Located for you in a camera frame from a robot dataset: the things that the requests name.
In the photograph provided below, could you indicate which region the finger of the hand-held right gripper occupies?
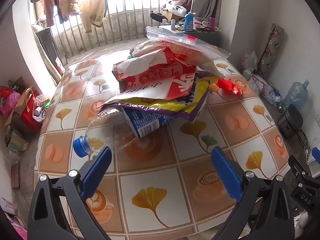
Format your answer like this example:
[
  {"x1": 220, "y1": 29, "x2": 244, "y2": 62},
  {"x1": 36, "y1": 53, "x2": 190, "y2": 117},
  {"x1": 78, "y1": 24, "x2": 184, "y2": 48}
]
[{"x1": 288, "y1": 155, "x2": 309, "y2": 188}]

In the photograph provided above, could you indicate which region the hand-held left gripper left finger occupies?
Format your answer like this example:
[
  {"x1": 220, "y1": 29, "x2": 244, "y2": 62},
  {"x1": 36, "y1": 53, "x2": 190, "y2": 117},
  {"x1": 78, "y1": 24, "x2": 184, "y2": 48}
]
[{"x1": 27, "y1": 146, "x2": 112, "y2": 240}]

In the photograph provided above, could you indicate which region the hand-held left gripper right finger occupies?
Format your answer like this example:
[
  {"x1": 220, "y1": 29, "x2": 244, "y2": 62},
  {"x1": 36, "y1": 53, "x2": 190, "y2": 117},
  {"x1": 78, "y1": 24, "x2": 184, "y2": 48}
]
[{"x1": 211, "y1": 147, "x2": 296, "y2": 240}]

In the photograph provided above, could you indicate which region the clear plastic soda bottle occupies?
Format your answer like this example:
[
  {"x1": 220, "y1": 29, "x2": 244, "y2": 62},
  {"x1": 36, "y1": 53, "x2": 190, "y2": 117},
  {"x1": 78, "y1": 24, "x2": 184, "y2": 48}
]
[{"x1": 72, "y1": 105, "x2": 140, "y2": 158}]

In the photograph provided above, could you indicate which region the purple yellow snack bag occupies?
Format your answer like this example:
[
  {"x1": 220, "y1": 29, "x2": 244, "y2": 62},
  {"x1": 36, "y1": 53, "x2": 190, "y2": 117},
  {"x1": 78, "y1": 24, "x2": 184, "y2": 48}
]
[{"x1": 100, "y1": 74, "x2": 212, "y2": 124}]

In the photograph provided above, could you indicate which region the person's right hand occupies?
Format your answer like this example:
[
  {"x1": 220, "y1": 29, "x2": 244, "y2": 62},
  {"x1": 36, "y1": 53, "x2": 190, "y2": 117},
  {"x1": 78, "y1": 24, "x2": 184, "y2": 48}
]
[{"x1": 295, "y1": 211, "x2": 310, "y2": 239}]

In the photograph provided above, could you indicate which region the black rice cooker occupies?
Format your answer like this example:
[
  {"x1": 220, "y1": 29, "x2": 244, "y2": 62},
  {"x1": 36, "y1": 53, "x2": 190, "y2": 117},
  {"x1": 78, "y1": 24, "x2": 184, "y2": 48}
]
[{"x1": 277, "y1": 104, "x2": 305, "y2": 138}]

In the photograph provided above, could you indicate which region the tile printed tablecloth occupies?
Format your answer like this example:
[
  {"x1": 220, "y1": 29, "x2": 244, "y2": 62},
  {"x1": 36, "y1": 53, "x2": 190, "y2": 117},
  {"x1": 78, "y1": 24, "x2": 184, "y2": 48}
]
[{"x1": 34, "y1": 39, "x2": 292, "y2": 240}]

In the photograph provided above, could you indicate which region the large blue water jug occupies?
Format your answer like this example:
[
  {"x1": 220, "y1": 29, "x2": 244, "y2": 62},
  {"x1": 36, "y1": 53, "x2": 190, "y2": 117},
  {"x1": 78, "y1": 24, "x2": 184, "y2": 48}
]
[{"x1": 282, "y1": 79, "x2": 310, "y2": 112}]

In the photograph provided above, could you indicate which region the red shopping bag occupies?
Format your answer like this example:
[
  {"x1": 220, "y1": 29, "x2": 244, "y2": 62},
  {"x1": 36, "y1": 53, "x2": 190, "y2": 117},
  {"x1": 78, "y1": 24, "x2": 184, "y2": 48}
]
[{"x1": 19, "y1": 87, "x2": 43, "y2": 133}]

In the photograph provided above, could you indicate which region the red shiny wrapper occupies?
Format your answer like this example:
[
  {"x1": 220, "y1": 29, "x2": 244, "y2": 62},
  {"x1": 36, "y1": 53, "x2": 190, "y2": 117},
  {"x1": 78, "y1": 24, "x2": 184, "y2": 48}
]
[{"x1": 217, "y1": 78, "x2": 243, "y2": 95}]

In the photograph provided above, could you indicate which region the pink plastic bag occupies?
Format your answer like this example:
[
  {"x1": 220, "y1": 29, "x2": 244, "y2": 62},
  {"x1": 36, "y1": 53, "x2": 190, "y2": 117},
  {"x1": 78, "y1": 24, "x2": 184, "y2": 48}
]
[{"x1": 0, "y1": 91, "x2": 21, "y2": 118}]

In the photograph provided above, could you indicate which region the red white box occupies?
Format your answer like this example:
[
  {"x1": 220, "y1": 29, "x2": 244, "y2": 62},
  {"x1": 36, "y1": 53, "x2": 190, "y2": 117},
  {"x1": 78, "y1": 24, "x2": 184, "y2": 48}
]
[{"x1": 54, "y1": 56, "x2": 66, "y2": 74}]

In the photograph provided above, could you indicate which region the red white snack bag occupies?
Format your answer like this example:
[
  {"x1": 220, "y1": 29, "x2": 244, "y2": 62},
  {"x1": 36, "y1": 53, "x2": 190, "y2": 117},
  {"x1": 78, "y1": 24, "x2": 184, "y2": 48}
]
[{"x1": 112, "y1": 46, "x2": 198, "y2": 101}]

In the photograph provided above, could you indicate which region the crumpled white plastic bag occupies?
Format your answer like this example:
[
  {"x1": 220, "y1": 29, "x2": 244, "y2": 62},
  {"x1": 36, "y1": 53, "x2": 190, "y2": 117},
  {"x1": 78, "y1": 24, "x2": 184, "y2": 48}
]
[{"x1": 240, "y1": 51, "x2": 258, "y2": 71}]

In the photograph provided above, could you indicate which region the folded printed cardboard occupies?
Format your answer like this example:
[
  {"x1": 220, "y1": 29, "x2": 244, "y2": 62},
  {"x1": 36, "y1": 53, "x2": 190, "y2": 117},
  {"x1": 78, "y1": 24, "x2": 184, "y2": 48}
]
[{"x1": 257, "y1": 24, "x2": 285, "y2": 76}]

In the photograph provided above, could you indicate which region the black panel cabinet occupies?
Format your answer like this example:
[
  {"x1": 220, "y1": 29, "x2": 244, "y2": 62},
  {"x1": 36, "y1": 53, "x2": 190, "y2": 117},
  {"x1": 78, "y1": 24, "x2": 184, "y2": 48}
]
[{"x1": 35, "y1": 27, "x2": 67, "y2": 77}]

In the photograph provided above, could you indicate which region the clear zip bag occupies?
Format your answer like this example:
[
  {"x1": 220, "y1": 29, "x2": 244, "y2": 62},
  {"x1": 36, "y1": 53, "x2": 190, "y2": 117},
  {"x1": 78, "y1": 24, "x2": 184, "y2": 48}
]
[{"x1": 146, "y1": 26, "x2": 232, "y2": 64}]

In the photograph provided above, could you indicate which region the grey cabinet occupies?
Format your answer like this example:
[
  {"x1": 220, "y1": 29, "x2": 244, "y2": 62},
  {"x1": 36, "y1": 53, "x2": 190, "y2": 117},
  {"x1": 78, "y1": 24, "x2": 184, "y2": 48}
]
[{"x1": 160, "y1": 25, "x2": 222, "y2": 46}]

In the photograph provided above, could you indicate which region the metal balcony railing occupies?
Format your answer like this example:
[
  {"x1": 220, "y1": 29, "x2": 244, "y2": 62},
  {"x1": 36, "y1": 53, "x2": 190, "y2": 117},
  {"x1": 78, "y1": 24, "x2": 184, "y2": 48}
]
[{"x1": 32, "y1": 0, "x2": 193, "y2": 64}]

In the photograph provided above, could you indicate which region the blue detergent bottle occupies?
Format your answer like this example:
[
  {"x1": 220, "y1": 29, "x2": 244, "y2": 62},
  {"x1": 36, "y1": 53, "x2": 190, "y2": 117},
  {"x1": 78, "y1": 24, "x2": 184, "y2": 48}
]
[{"x1": 184, "y1": 12, "x2": 195, "y2": 32}]

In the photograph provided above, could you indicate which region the blue hanging garment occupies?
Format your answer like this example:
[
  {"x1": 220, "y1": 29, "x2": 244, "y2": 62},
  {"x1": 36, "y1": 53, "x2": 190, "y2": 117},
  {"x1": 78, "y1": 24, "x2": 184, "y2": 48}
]
[{"x1": 56, "y1": 5, "x2": 70, "y2": 25}]

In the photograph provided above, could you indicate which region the open cardboard box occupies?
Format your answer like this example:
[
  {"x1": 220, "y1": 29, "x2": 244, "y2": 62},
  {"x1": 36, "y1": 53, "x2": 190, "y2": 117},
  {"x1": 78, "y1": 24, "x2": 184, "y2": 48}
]
[{"x1": 162, "y1": 10, "x2": 186, "y2": 22}]

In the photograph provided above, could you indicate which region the pink hanging garment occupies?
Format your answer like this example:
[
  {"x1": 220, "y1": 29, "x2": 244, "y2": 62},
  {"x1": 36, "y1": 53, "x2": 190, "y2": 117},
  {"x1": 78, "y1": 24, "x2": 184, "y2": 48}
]
[{"x1": 41, "y1": 0, "x2": 63, "y2": 27}]

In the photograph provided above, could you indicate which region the brown cloth pile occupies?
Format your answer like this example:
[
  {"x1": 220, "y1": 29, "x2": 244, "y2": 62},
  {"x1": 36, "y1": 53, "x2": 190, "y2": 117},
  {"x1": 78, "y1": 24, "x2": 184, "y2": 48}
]
[{"x1": 162, "y1": 0, "x2": 193, "y2": 13}]

